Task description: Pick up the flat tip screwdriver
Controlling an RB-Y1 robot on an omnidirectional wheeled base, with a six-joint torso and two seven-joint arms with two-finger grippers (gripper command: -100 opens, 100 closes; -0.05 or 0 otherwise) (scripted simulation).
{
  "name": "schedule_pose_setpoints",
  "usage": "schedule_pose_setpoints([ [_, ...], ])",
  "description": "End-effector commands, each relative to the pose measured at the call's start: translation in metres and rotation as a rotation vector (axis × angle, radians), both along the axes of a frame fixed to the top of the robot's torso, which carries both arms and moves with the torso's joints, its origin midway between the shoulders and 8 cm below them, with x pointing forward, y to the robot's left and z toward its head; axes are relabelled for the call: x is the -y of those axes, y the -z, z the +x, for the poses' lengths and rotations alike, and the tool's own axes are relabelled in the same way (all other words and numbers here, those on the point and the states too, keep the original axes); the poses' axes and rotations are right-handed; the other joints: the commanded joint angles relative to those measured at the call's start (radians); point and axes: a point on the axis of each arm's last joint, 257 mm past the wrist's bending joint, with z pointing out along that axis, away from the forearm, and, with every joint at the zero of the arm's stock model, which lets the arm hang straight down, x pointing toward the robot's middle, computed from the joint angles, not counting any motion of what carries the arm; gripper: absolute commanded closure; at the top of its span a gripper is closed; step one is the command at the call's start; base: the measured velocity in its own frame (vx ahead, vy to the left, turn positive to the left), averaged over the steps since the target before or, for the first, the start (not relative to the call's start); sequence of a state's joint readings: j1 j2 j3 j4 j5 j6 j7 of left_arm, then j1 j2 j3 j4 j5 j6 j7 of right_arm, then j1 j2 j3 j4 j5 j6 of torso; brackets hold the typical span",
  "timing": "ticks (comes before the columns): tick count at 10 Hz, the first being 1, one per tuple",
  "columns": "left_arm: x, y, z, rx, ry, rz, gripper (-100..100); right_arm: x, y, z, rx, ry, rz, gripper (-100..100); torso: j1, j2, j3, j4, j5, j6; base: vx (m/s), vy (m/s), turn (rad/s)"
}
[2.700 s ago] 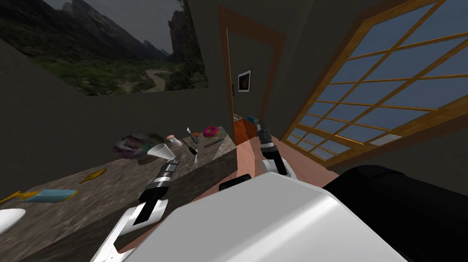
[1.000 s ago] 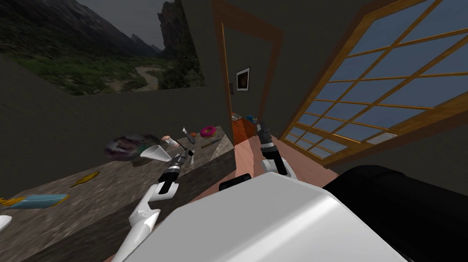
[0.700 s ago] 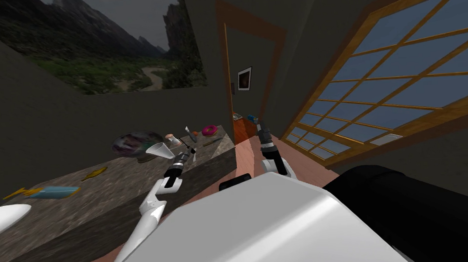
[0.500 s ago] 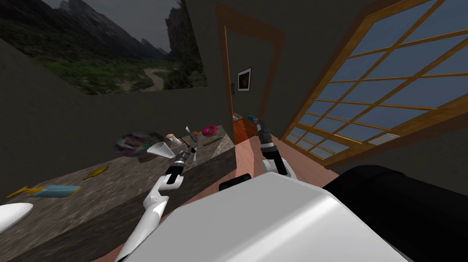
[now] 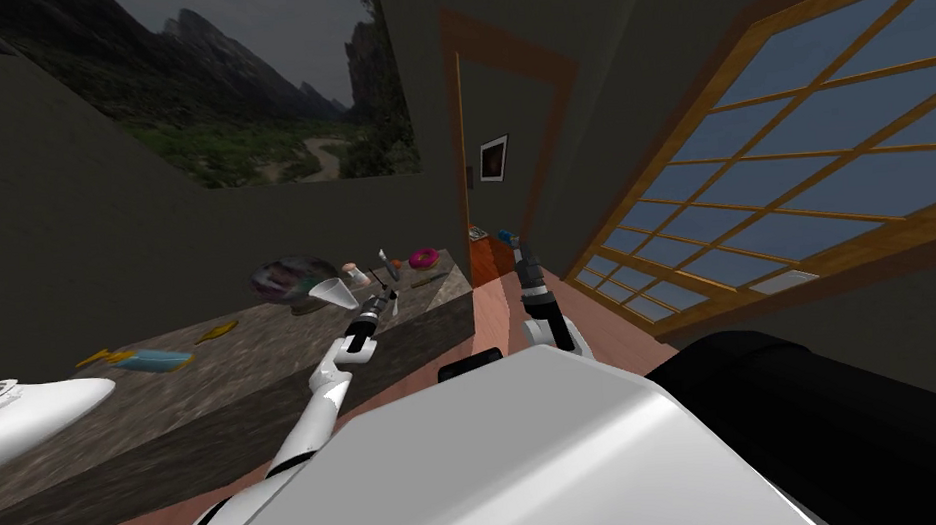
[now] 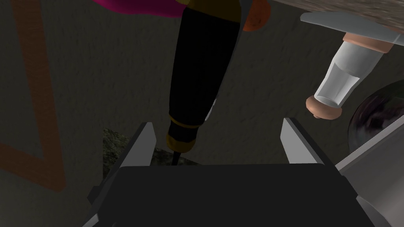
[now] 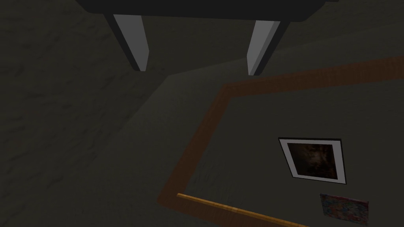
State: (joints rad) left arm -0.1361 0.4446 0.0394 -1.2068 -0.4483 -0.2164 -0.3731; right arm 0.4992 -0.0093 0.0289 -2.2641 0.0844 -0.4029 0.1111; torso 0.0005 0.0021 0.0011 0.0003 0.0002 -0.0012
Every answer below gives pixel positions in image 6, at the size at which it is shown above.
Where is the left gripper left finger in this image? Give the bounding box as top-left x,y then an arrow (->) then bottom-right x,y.
103,122 -> 157,180

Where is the grey flat blade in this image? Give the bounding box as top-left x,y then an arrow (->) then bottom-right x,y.
299,11 -> 404,47

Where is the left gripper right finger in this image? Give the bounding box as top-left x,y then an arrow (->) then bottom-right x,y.
280,117 -> 336,167

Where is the orange round fruit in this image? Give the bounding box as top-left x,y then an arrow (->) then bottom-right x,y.
242,0 -> 272,32

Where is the black bottle with yellow bands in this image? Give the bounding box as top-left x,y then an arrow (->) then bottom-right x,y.
165,0 -> 243,166

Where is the dark glossy round object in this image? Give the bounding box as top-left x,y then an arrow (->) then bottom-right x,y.
347,78 -> 404,156

